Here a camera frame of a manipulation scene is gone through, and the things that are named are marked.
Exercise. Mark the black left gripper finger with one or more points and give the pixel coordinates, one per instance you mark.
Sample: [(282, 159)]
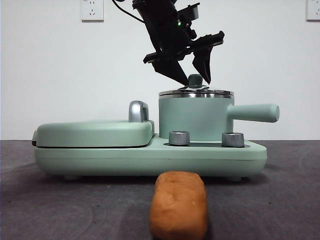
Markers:
[(203, 62), (172, 68)]

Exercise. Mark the glass lid with green knob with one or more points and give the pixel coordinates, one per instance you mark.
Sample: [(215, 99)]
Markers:
[(194, 80)]

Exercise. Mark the brown potato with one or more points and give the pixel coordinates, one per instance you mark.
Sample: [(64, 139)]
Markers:
[(178, 207)]

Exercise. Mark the pale green griddle lid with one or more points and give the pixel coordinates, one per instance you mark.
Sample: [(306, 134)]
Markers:
[(90, 133)]

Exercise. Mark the silver control knob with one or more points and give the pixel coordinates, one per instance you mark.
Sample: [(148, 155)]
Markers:
[(233, 139), (179, 138)]

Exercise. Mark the pale green breakfast machine base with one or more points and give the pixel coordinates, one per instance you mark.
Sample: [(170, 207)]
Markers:
[(125, 161)]

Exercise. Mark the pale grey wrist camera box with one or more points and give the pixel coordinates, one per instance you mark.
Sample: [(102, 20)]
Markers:
[(191, 12)]

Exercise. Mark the white wall socket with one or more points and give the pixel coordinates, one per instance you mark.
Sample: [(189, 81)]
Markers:
[(92, 10), (313, 10)]

